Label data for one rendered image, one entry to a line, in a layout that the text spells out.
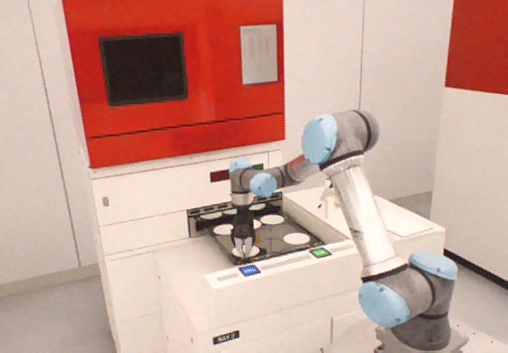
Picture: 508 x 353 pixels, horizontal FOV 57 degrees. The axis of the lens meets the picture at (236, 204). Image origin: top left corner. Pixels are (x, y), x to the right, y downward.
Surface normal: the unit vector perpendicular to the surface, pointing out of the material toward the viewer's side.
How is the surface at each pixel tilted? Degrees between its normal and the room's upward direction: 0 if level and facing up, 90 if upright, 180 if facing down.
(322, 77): 90
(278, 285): 90
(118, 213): 90
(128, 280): 90
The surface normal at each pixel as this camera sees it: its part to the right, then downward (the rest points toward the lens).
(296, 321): 0.37, 0.32
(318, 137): -0.87, 0.09
